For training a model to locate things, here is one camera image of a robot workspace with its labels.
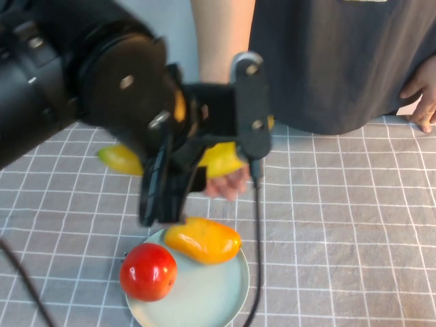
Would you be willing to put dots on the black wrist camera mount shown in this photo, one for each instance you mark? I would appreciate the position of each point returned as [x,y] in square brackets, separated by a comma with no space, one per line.
[253,102]

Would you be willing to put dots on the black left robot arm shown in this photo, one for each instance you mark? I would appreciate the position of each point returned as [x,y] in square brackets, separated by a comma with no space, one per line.
[51,85]

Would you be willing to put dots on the person's left hand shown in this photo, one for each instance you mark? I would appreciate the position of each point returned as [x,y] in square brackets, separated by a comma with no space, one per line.
[427,95]

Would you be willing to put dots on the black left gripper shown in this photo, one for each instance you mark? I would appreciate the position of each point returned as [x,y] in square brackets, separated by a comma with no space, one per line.
[214,109]

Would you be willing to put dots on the pale green round plate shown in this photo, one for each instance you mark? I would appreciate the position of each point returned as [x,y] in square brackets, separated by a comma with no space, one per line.
[204,293]

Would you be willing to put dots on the yellow banana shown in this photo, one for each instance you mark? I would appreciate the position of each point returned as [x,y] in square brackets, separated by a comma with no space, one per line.
[221,160]

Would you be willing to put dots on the red apple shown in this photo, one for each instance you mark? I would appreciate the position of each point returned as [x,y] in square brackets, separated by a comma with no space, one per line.
[146,272]

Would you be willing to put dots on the grey white-checked tablecloth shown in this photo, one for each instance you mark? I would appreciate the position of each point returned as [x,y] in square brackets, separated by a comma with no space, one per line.
[340,221]

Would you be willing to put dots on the person's right forearm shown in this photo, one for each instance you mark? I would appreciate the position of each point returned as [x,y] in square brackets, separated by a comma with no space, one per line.
[218,41]

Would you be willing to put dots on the person's right hand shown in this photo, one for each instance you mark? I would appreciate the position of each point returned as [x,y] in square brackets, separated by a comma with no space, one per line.
[225,187]

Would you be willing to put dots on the orange yellow mango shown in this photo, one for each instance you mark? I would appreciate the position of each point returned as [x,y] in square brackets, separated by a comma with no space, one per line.
[204,242]

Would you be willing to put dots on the dark grey shirt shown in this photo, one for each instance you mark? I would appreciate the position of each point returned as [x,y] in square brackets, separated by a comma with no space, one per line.
[340,68]

